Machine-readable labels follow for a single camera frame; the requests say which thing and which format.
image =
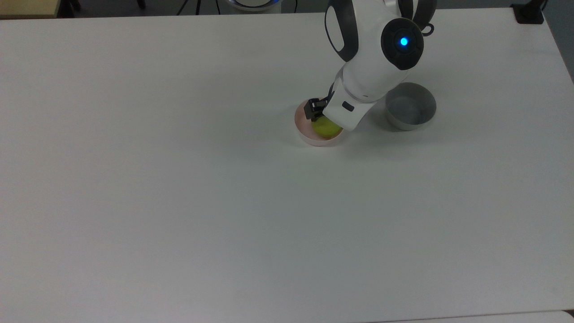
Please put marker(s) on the gray bowl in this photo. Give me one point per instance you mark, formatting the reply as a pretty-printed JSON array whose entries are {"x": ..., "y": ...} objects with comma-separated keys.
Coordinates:
[{"x": 410, "y": 107}]

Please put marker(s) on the green pear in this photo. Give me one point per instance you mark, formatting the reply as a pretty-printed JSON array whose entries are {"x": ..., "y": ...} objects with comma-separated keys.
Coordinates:
[{"x": 326, "y": 128}]

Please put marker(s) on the pink bowl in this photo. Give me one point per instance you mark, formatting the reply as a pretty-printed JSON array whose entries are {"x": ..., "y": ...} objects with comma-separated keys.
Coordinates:
[{"x": 306, "y": 132}]

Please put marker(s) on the wooden board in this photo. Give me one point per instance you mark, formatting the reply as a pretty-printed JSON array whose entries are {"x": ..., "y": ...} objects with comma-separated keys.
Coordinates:
[{"x": 27, "y": 8}]

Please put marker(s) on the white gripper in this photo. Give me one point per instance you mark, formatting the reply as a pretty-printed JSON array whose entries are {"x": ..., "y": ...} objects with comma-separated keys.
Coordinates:
[{"x": 347, "y": 110}]

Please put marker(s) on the black table clamp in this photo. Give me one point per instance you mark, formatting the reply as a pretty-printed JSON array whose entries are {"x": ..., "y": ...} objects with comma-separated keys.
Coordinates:
[{"x": 529, "y": 12}]

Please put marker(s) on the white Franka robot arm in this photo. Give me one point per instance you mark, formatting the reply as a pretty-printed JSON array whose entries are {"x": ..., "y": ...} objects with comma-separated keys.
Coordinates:
[{"x": 376, "y": 49}]

